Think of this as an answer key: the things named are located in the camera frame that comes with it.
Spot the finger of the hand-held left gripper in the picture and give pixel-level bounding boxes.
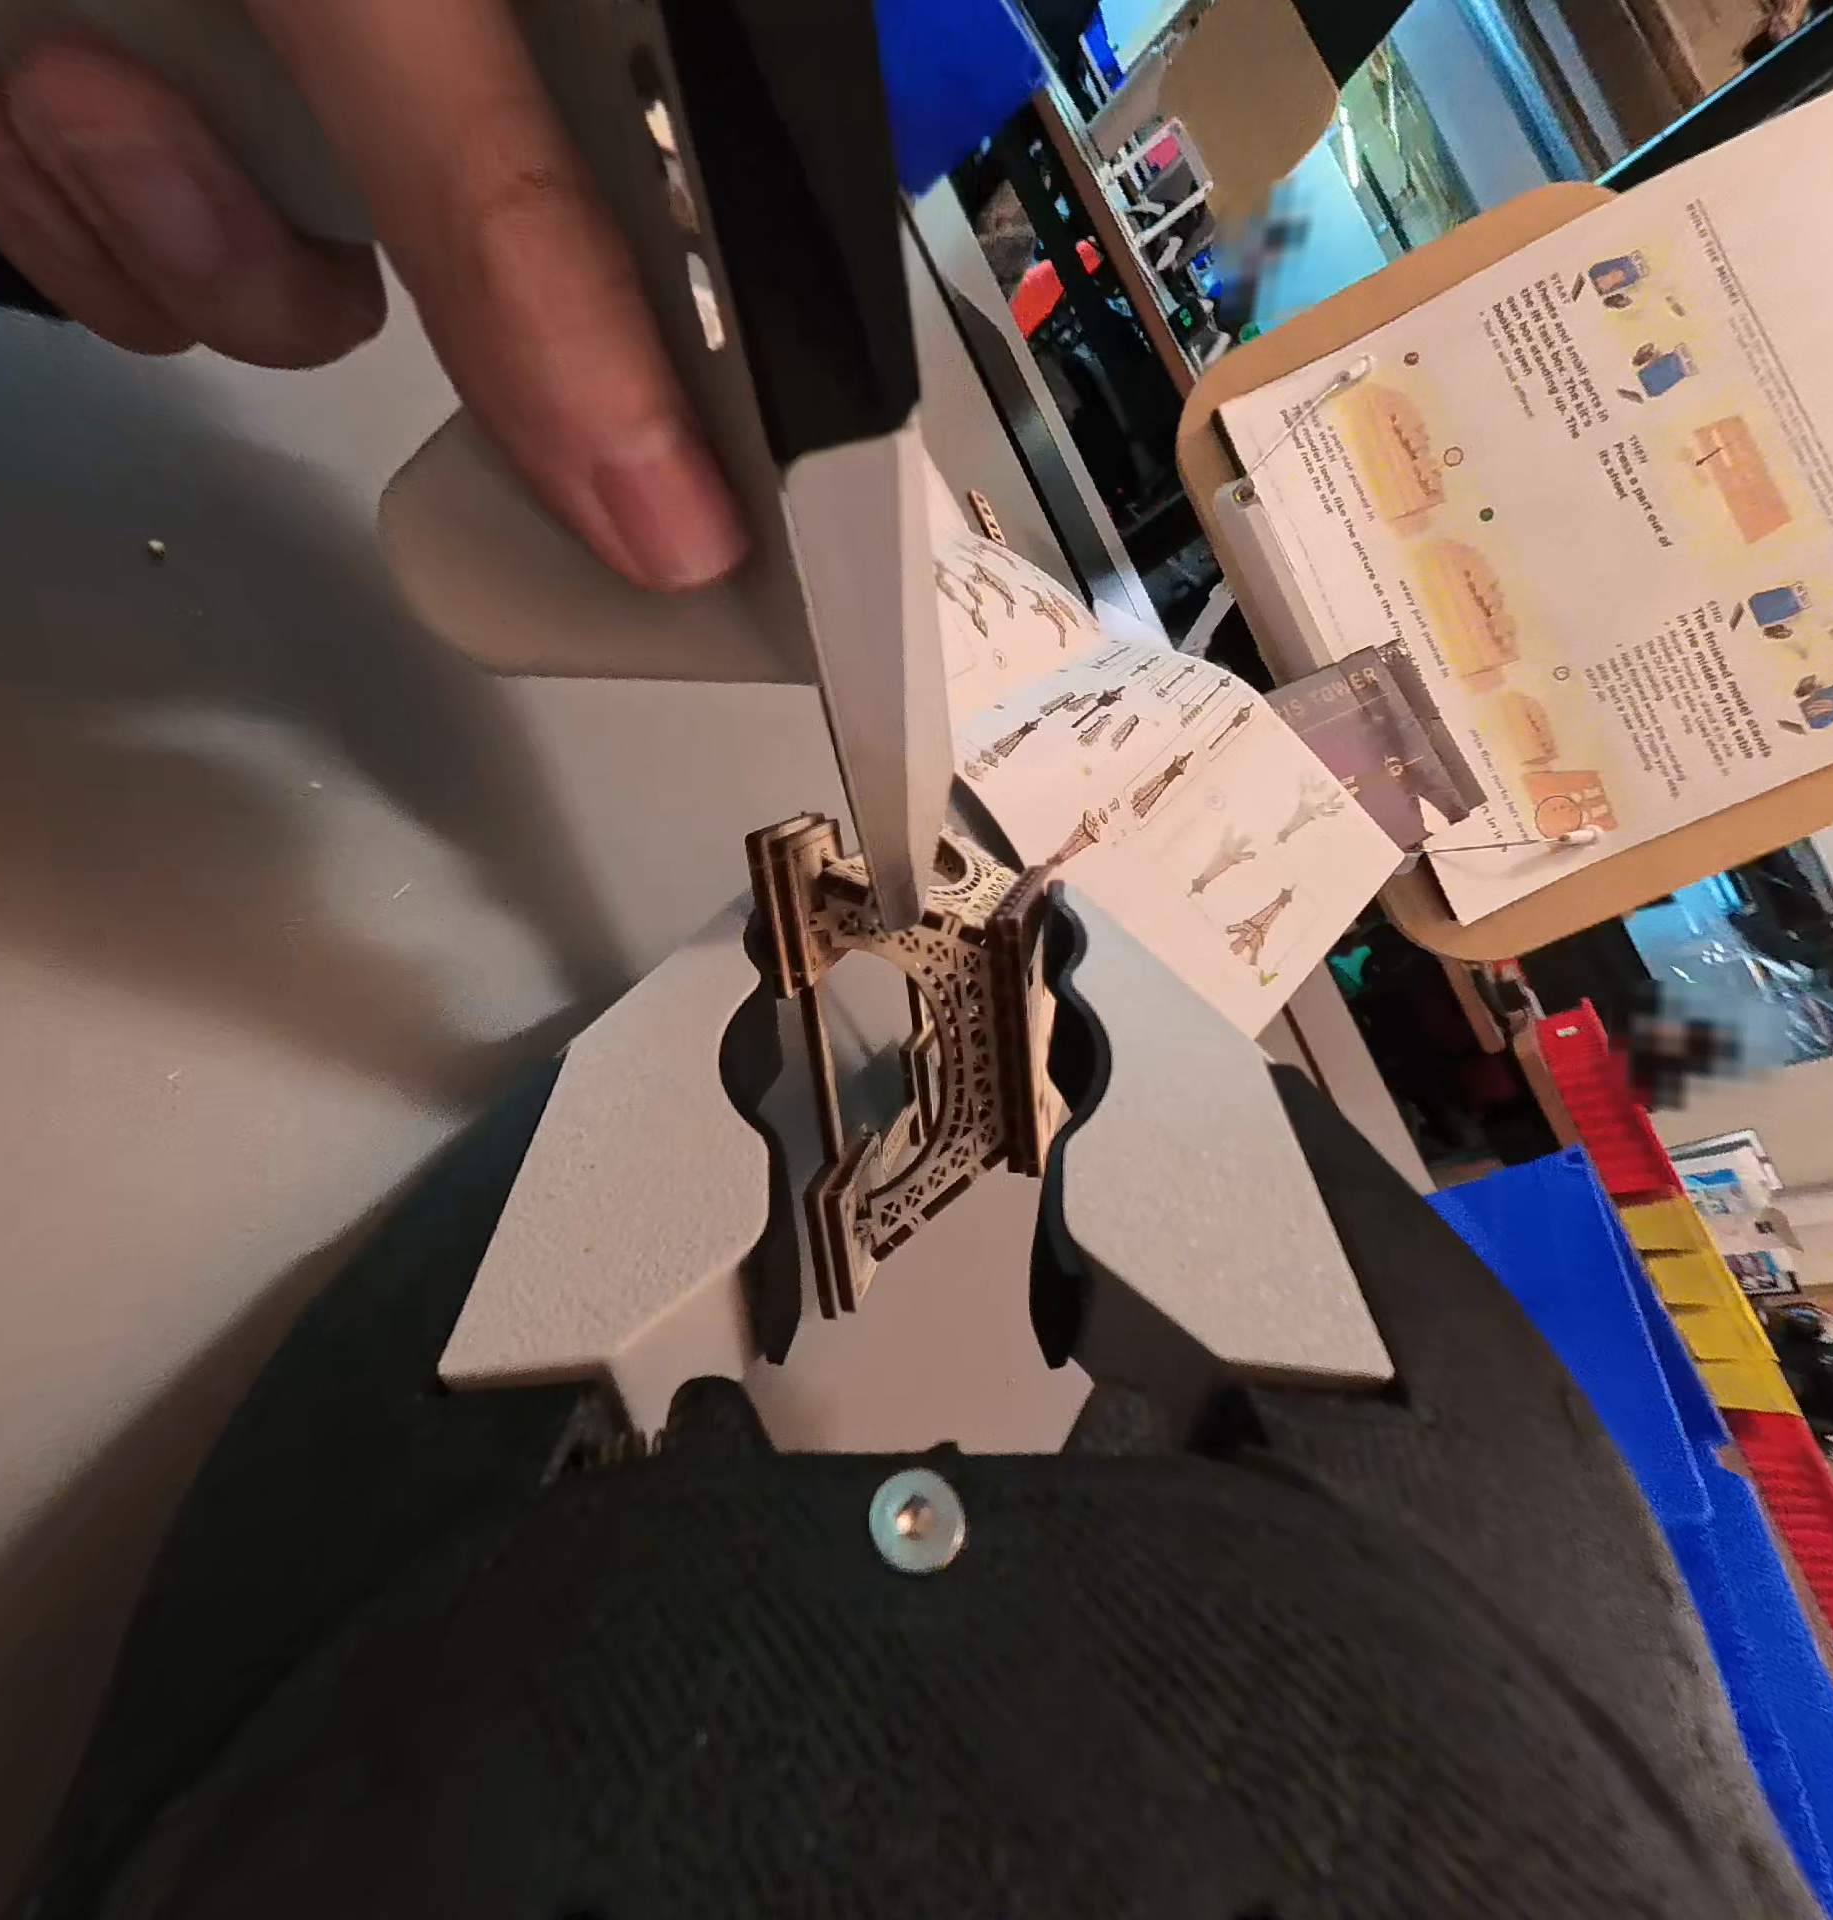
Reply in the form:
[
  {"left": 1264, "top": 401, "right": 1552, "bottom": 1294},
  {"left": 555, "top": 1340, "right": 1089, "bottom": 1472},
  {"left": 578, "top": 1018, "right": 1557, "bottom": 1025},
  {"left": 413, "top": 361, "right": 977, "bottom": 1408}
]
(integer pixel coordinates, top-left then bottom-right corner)
[
  {"left": 534, "top": 0, "right": 961, "bottom": 932},
  {"left": 380, "top": 407, "right": 813, "bottom": 689}
]

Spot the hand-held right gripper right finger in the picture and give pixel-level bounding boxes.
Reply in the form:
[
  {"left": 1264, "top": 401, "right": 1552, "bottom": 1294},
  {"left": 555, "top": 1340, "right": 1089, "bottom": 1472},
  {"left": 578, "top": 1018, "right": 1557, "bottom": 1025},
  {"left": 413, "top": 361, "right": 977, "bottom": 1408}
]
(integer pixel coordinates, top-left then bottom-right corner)
[{"left": 1028, "top": 883, "right": 1399, "bottom": 1394}]

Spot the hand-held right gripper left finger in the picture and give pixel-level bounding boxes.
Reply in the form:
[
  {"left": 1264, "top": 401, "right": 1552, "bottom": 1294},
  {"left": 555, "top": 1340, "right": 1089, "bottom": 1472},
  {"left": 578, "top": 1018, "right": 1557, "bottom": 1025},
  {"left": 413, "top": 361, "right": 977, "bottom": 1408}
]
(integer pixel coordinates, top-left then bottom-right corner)
[{"left": 434, "top": 898, "right": 809, "bottom": 1388}]

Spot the wooden tower base model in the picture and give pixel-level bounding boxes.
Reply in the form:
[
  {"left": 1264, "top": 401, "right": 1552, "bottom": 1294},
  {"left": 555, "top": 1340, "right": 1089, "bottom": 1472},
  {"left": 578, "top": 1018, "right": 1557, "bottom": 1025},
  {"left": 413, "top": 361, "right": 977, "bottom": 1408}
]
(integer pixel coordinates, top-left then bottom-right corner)
[{"left": 743, "top": 810, "right": 1074, "bottom": 1322}]

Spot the grey desk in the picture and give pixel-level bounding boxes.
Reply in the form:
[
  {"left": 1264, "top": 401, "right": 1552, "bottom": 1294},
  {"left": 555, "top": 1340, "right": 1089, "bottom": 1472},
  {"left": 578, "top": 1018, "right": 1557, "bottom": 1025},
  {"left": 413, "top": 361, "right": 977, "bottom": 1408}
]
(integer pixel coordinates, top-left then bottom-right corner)
[{"left": 0, "top": 185, "right": 1434, "bottom": 1920}]

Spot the person's left hand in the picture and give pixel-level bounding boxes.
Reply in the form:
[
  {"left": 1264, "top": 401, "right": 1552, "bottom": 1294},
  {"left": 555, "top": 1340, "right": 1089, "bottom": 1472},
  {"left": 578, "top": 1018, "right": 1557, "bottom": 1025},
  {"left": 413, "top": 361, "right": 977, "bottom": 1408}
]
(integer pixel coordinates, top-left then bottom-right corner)
[{"left": 0, "top": 0, "right": 752, "bottom": 592}]

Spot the folded assembly instruction booklet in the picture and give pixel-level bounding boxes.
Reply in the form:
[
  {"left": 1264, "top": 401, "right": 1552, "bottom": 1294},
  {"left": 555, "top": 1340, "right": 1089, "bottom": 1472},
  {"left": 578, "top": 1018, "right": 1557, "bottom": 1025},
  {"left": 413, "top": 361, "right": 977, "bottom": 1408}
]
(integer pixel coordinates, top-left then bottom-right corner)
[{"left": 927, "top": 450, "right": 1404, "bottom": 1039}]

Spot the red plastic bin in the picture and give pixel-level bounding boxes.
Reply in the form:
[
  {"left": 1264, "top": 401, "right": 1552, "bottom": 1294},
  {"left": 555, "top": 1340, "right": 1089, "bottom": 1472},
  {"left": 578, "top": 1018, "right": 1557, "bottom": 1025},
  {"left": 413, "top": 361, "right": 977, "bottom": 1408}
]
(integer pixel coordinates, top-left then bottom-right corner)
[
  {"left": 1530, "top": 1003, "right": 1683, "bottom": 1202},
  {"left": 1725, "top": 1410, "right": 1833, "bottom": 1651}
]

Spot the blue plastic bin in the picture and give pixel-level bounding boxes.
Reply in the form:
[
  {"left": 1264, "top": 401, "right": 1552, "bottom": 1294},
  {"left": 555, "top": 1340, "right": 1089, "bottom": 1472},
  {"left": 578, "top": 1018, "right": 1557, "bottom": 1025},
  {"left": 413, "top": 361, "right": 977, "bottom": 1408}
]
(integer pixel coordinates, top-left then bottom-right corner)
[{"left": 1426, "top": 1147, "right": 1833, "bottom": 1920}]

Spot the purple puzzle box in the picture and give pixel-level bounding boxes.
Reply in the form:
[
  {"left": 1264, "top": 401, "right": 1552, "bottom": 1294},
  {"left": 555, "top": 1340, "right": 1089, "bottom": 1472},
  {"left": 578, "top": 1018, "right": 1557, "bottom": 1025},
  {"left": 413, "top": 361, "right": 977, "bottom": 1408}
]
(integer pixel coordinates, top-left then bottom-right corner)
[{"left": 1273, "top": 645, "right": 1490, "bottom": 858}]

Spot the yellow plastic bin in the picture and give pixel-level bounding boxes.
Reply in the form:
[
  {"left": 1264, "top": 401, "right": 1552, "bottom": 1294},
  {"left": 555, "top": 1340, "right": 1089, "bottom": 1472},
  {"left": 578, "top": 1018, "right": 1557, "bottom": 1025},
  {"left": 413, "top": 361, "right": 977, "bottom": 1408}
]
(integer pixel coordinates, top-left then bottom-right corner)
[{"left": 1619, "top": 1192, "right": 1804, "bottom": 1413}]

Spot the printed instruction sheet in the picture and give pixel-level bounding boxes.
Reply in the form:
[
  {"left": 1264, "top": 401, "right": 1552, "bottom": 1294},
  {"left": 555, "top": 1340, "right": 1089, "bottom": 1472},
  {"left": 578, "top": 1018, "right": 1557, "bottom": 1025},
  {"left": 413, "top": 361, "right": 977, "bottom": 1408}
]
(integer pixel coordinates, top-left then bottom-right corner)
[{"left": 1216, "top": 65, "right": 1833, "bottom": 927}]

